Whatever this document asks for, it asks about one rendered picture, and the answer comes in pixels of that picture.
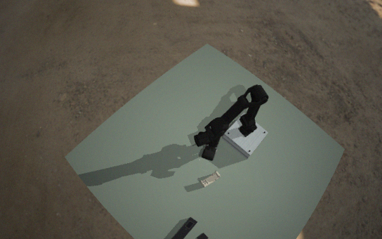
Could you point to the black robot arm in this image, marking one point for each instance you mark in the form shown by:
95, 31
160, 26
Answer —
220, 125

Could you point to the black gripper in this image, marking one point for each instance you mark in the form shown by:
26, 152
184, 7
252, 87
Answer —
209, 151

